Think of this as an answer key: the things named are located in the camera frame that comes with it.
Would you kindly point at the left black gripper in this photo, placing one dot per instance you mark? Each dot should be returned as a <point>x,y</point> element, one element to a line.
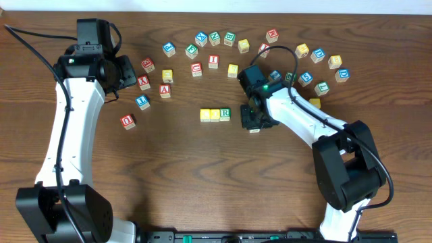
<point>127,72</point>

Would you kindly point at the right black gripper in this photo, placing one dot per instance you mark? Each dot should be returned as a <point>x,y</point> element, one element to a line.
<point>252,119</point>

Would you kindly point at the green R block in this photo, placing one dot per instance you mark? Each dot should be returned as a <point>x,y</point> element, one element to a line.
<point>225,114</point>

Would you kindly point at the yellow O block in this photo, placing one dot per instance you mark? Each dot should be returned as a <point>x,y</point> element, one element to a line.
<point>215,115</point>

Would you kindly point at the yellow C block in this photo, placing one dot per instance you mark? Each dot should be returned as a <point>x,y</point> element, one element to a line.
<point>205,115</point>

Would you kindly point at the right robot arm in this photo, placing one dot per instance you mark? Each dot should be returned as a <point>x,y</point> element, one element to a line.
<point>347,165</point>

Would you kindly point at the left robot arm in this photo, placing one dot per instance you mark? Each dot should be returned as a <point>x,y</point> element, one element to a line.
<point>62,205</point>

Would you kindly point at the red Y block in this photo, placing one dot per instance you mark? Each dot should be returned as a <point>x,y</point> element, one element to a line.
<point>143,82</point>

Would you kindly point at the red E block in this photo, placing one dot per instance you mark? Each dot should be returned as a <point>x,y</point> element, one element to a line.
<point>148,65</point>

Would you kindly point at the blue T block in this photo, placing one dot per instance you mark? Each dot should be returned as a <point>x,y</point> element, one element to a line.
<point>142,102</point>

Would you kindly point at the red A block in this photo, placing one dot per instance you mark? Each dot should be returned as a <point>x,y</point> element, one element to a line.
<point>165,91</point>

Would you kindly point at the yellow block left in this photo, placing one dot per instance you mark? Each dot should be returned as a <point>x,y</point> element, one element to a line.
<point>167,76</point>

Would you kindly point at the red U block lower left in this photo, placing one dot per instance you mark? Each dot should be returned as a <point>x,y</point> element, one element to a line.
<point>128,122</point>

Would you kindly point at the red u block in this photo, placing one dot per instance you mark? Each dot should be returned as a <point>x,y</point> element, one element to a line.
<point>128,122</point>
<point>196,69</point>

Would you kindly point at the blue P block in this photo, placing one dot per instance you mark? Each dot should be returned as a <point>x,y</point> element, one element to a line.
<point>169,49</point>

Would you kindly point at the blue 2 block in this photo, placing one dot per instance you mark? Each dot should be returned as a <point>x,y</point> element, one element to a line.
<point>274,76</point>

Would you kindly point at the yellow S block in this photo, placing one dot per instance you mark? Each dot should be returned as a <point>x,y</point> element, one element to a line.
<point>232,71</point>

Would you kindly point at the green Z block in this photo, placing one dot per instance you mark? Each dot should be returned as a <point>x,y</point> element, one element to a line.
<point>290,77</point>

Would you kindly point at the yellow block lower right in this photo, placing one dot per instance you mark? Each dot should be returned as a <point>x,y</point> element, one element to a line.
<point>315,102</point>

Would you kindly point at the blue 5 block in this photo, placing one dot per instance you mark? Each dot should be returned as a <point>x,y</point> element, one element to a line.
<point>305,79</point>

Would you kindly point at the green F block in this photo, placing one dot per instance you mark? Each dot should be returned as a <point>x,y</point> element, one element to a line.
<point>191,51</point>

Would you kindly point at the red U block centre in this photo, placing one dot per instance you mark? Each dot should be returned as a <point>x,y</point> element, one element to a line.
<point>196,69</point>

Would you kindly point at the red I block centre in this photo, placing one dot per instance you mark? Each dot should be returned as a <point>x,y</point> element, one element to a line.
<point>213,61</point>

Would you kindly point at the red i block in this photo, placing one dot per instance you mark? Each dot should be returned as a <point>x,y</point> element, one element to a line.
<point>263,50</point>
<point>213,61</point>

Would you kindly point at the red I block right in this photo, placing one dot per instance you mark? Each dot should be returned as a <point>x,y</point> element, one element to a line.
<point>263,50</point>

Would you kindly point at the yellow block top centre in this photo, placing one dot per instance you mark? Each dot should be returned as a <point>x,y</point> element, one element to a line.
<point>243,46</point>

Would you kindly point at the blue X block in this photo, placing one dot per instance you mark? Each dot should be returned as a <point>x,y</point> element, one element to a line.
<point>201,39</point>

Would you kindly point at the green B block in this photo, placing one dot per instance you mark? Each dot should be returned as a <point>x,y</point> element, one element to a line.
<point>229,39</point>

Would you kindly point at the yellow block upper right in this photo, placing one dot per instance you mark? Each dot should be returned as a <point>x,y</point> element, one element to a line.
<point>302,51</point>

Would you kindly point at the red H block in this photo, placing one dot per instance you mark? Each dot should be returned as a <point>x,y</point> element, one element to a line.
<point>272,35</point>

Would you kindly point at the green N block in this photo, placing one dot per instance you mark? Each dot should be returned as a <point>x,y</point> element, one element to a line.
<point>214,38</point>

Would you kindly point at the blue D block upper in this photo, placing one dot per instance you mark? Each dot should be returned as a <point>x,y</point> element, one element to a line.
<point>317,55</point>

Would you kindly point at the blue d block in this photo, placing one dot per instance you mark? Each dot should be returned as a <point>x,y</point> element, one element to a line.
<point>317,55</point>
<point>342,75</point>

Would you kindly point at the blue D block right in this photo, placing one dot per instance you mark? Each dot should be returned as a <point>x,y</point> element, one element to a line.
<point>342,75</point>

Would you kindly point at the yellow 8 block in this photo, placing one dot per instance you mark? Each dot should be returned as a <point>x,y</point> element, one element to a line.
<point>334,62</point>

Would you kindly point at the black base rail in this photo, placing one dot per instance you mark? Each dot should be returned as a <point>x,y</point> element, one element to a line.
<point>190,237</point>

